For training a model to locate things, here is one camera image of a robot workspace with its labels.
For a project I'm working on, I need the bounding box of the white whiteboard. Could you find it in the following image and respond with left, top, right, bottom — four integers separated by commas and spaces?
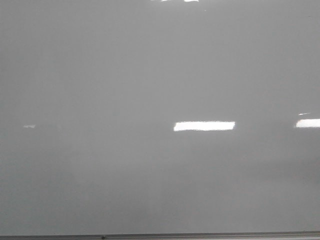
0, 0, 320, 235

